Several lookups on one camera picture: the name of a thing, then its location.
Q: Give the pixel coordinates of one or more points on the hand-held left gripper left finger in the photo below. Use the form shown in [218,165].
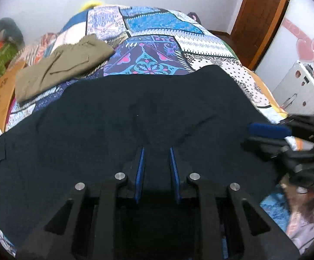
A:
[139,176]

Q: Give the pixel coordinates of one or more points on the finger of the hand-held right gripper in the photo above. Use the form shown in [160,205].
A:
[265,147]
[268,130]

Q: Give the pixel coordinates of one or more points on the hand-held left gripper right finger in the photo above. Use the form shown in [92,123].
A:
[174,176]

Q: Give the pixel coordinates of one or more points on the black pants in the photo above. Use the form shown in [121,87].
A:
[124,119]

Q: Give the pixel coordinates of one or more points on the person's right forearm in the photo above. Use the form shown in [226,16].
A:
[306,230]

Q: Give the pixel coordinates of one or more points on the olive green folded pants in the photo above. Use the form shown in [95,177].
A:
[65,65]

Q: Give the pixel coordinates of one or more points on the person's right hand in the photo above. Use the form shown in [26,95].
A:
[295,199]

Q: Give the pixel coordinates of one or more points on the white hard case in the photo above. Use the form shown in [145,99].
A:
[300,89]

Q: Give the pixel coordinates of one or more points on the white heart-print wardrobe door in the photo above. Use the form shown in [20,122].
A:
[306,32]

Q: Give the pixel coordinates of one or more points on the brown wooden door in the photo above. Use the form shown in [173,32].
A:
[257,19]

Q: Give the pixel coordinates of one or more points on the blue patchwork blanket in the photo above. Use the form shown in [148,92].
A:
[157,54]

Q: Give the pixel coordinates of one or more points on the grey plastic bag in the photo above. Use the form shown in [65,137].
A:
[194,17]

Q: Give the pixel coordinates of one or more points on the wooden lap desk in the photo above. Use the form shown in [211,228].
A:
[0,94]

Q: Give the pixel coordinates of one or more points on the orange striped bed sheet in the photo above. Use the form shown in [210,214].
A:
[35,48]

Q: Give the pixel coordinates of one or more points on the grey plush toy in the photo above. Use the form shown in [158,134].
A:
[6,31]

